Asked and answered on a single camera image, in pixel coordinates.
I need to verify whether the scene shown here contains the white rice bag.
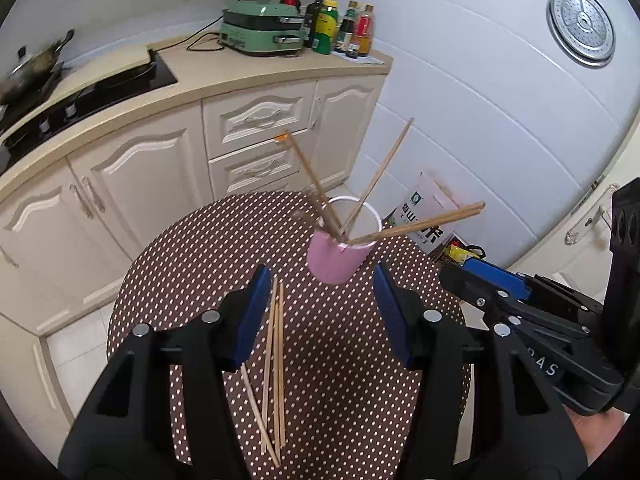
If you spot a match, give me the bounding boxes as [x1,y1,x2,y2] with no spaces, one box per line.
[386,171,461,259]

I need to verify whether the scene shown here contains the round steel steamer plate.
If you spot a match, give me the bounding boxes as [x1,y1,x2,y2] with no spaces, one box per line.
[546,0,616,70]

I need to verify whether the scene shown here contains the red label sauce bottle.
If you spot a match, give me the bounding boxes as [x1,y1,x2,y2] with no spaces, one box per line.
[346,4,374,58]

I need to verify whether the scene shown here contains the green yellow oil bottle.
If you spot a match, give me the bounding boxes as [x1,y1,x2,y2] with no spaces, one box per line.
[312,0,338,54]

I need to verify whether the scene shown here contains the person right hand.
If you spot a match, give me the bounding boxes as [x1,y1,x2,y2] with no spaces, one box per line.
[565,408,629,465]

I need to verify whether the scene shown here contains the black gas cooktop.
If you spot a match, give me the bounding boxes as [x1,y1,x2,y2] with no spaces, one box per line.
[1,50,178,174]

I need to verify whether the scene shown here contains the lower cream base cabinets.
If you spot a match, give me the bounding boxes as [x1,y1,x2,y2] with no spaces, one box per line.
[1,75,383,457]

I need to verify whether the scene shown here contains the green electric multicooker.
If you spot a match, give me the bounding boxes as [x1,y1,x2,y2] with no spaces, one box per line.
[219,0,304,56]

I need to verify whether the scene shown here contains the dark soy sauce bottle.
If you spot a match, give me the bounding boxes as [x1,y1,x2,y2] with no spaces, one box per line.
[334,0,359,53]

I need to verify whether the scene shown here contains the steel wok with lid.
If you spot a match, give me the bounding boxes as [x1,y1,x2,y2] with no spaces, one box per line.
[1,29,75,105]

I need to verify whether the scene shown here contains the brown polka dot tablecloth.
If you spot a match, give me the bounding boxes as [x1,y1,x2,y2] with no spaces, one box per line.
[106,192,464,479]

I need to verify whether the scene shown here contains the yellow plastic bag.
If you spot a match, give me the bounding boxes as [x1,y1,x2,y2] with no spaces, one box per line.
[446,243,486,266]

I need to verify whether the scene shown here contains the pink paper cup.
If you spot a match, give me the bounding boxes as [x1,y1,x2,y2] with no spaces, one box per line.
[307,202,383,285]

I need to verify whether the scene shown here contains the black power cable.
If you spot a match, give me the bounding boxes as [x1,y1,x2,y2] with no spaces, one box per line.
[150,0,252,53]

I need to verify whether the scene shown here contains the dark olive oil bottle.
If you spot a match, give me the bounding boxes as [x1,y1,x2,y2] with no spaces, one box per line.
[302,0,323,48]

